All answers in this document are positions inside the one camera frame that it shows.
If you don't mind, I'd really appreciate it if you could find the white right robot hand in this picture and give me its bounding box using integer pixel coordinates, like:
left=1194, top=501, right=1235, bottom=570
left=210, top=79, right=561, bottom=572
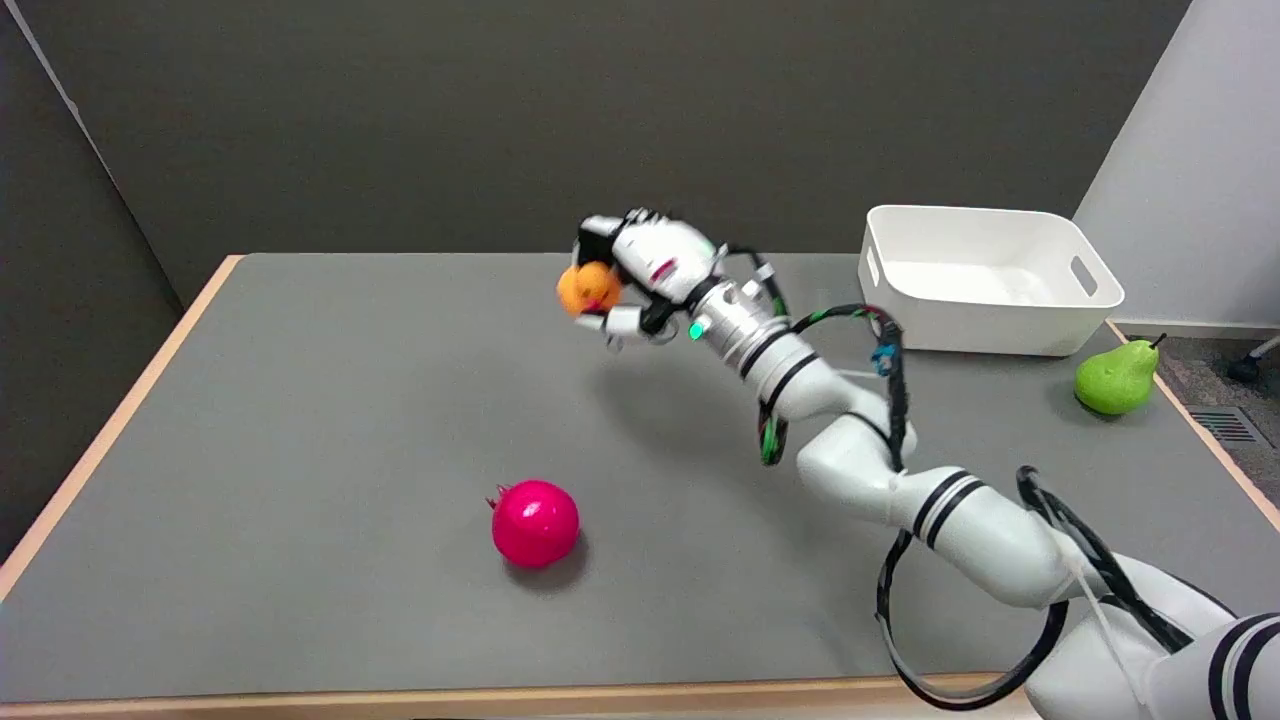
left=573, top=208, right=729, bottom=352

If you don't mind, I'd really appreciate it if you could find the orange fruit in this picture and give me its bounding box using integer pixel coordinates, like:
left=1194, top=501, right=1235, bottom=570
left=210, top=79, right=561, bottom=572
left=556, top=261, right=623, bottom=318

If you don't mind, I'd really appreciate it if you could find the white plastic box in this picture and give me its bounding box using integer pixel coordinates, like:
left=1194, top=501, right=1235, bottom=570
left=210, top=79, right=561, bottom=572
left=858, top=205, right=1125, bottom=358

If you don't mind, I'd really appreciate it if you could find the pink toy pomegranate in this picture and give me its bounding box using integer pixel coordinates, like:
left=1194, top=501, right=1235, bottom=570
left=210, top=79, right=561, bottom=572
left=486, top=479, right=581, bottom=570

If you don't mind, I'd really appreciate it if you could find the green toy pear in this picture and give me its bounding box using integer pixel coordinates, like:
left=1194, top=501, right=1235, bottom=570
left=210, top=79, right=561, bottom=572
left=1074, top=334, right=1168, bottom=417

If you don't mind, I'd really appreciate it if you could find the metal floor vent grille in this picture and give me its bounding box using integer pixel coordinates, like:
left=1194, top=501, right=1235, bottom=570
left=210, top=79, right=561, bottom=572
left=1188, top=406, right=1269, bottom=447

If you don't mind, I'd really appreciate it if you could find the black chair caster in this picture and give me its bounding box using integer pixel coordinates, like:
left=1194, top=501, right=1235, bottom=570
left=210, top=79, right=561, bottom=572
left=1228, top=336, right=1280, bottom=385

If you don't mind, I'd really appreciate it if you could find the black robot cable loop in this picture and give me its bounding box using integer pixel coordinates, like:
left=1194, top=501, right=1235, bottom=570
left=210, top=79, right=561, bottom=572
left=875, top=465, right=1196, bottom=712

